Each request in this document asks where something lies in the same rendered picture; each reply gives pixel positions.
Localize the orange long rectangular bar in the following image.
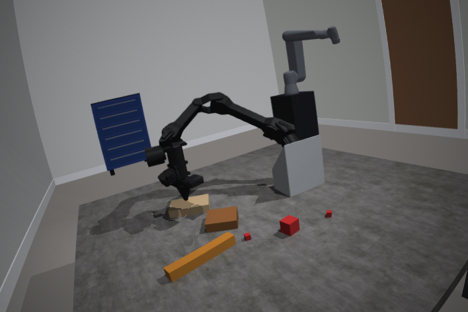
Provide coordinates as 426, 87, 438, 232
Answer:
164, 232, 236, 282

